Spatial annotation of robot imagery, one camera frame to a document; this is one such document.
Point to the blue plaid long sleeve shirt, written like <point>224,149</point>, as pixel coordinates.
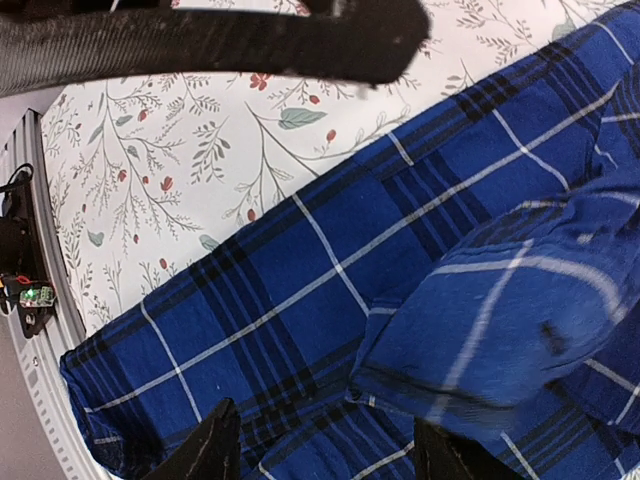
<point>477,268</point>

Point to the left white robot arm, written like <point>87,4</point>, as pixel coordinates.
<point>47,44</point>

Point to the floral tablecloth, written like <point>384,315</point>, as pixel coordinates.
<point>148,174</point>

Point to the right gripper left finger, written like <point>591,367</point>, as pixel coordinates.
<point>211,451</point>

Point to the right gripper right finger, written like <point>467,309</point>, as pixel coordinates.
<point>440,455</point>

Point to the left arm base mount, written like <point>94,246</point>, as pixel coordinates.
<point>25,288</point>

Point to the aluminium front rail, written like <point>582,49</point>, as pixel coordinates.
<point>40,339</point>

